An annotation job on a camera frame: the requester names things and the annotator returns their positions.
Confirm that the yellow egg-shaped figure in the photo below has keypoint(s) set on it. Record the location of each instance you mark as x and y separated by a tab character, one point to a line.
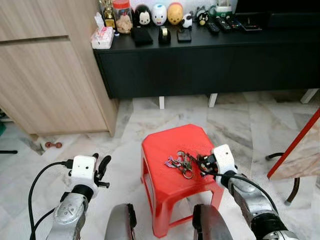
175	14

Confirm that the red-lidded snack jar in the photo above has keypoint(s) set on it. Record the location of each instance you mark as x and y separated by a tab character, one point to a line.
123	19

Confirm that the small white panda figurine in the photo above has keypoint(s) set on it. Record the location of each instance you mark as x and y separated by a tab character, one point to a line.
187	21

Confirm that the black sideboard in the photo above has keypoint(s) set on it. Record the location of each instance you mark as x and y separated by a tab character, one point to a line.
200	70

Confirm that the light wooden cabinet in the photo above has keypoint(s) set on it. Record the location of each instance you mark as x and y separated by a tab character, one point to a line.
50	75

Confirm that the bunch of metal keys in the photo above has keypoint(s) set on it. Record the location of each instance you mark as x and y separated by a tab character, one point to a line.
182	162

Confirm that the silver robot right leg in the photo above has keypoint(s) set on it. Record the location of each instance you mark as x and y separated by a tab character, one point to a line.
212	227

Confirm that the red-edged marble pattern board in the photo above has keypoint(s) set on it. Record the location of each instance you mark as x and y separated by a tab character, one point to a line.
305	155

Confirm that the white sideboard leg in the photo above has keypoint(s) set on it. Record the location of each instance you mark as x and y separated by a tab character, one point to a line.
161	102
213	100
309	96

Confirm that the black cat figurine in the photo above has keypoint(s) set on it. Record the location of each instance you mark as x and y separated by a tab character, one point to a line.
202	17

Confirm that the silver robot left leg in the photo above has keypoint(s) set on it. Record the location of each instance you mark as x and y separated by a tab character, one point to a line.
119	225

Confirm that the black remote control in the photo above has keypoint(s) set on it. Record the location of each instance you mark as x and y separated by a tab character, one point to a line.
213	27
235	22
223	24

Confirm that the thin black floor rod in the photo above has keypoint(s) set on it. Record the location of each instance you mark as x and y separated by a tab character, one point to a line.
7	151

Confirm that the white egg-shaped figure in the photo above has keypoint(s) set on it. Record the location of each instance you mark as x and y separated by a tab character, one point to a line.
159	15

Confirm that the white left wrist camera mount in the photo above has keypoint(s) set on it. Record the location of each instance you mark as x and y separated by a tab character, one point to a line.
82	169

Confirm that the silver robot leg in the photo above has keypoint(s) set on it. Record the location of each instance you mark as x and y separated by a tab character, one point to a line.
212	227
119	225

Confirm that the red plastic stool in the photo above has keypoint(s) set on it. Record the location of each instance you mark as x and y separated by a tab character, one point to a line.
170	145

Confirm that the small black flat case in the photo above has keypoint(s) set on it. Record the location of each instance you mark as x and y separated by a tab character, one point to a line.
184	35

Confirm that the small brown floor object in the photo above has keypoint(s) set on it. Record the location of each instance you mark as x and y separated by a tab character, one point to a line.
53	145

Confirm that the black wallet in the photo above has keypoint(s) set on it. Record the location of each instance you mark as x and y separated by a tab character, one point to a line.
142	36

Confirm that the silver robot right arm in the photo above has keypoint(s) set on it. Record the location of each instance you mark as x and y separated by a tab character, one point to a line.
250	197

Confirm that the black curved board foot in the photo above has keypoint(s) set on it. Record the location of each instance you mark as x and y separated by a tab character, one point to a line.
272	156
295	187

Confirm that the golden trophy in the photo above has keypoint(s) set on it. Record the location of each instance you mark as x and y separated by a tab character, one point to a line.
106	12

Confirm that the black tape dispenser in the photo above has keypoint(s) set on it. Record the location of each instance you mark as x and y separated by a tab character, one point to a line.
164	35

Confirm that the black egg-shaped figure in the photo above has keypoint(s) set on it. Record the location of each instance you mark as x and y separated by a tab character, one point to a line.
143	16

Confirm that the pink white tissue pack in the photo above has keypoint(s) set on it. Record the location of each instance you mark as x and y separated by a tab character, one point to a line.
102	37

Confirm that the green and white mug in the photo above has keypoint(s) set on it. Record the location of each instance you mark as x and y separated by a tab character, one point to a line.
224	7

